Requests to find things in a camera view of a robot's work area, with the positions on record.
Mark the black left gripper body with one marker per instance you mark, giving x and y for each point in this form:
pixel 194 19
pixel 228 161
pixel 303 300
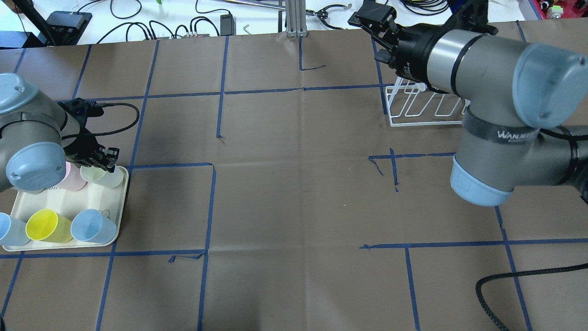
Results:
pixel 86 148

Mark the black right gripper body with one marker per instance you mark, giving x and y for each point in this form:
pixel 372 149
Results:
pixel 415 49

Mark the white cream plastic cup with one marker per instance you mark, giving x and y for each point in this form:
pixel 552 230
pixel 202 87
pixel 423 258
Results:
pixel 101 177

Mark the light blue cup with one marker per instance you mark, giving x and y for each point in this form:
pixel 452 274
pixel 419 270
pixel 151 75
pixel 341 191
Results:
pixel 92 226
pixel 12 231

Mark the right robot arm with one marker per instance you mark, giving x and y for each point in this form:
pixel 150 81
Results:
pixel 519 94

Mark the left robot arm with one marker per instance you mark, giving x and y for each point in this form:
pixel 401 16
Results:
pixel 40 136

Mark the pink plastic cup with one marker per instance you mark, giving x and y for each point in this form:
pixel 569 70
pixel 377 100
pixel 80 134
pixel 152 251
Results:
pixel 73 180

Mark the yellow plastic cup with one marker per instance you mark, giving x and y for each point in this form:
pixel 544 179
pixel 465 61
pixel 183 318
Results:
pixel 49 226

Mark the cream plastic tray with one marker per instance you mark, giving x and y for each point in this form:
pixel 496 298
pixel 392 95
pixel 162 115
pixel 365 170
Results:
pixel 109 201

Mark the black power adapter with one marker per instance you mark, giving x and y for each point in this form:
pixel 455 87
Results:
pixel 227 25

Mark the white wire cup rack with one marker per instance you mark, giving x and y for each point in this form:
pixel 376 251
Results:
pixel 411 103

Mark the aluminium frame post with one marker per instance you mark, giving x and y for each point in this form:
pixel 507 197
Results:
pixel 296 18

